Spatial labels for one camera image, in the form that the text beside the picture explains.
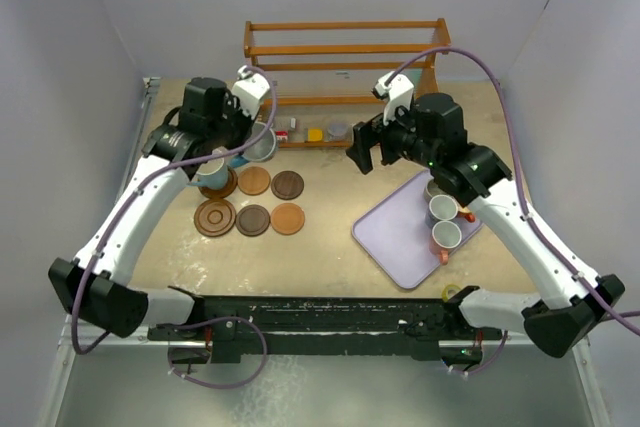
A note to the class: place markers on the small orange-handled mug front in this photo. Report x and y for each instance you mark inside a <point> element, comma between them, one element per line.
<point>444,238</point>

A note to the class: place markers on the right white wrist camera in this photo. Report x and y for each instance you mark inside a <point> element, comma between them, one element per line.
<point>396,90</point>

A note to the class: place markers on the yellow small container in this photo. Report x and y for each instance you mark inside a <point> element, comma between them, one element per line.
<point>314,135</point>

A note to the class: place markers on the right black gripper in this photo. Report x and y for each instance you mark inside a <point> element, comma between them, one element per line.
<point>370,133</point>

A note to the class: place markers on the dark olive cup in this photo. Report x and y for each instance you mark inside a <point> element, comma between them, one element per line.
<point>431,189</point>

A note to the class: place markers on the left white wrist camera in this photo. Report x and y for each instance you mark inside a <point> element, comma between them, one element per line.
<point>251,89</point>

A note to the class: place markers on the large blue mug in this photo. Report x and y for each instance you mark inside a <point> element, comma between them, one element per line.
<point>212,174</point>
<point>262,151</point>

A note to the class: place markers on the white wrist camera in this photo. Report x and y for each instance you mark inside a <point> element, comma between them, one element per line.
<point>396,90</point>
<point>251,89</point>

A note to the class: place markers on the aluminium frame rail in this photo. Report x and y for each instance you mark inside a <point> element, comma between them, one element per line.
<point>65,354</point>

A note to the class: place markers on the orange wood coaster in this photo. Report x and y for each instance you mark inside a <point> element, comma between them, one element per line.
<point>287,218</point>

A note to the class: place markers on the orange brown mug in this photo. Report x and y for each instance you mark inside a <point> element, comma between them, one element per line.
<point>465,213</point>

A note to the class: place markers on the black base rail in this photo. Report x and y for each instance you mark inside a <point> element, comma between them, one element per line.
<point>234,326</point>

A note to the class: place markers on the red white small box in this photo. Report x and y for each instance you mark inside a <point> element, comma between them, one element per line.
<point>284,128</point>

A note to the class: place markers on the small grey mug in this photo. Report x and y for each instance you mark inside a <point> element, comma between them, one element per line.
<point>441,207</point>

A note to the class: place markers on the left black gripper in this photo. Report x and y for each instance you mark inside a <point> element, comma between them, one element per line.
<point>232,106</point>

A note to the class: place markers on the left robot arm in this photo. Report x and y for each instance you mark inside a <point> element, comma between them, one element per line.
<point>214,121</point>

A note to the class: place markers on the light wood coaster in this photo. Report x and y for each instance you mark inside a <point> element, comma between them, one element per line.
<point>254,181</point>

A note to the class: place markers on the wooden three-tier shelf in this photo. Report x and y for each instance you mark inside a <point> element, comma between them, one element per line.
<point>320,64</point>

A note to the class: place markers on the dark walnut coaster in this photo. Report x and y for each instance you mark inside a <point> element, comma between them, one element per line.
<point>287,185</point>
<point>253,220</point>

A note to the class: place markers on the yellow tape roll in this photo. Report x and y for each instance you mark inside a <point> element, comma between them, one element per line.
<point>450,291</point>

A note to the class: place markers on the large blue mug front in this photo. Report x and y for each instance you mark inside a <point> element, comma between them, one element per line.
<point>262,151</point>

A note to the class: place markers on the lavender plastic tray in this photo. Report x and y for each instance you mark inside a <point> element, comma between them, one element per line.
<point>395,234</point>

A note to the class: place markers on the brown ringed coaster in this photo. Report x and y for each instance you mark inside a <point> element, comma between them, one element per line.
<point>214,217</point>
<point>226,190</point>

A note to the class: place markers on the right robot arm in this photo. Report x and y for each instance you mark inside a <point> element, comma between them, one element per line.
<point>569,302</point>

